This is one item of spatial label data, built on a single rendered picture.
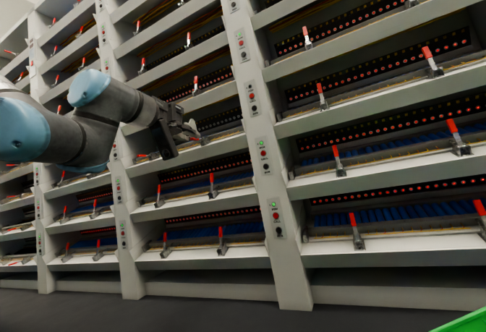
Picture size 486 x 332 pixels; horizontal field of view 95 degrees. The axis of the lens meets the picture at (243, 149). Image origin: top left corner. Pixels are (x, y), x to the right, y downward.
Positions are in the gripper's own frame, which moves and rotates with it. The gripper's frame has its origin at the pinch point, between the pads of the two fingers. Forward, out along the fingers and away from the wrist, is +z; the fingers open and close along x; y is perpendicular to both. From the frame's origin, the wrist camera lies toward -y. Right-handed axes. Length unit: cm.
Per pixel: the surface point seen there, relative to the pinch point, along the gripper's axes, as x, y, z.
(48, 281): 113, -49, 13
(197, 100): -0.4, 16.2, 2.6
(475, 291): -65, -50, 17
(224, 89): -12.7, 16.2, 2.6
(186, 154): 8.2, -2.7, 5.4
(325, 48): -48, 16, 3
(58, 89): 92, 54, -3
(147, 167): 29.3, -3.4, 5.9
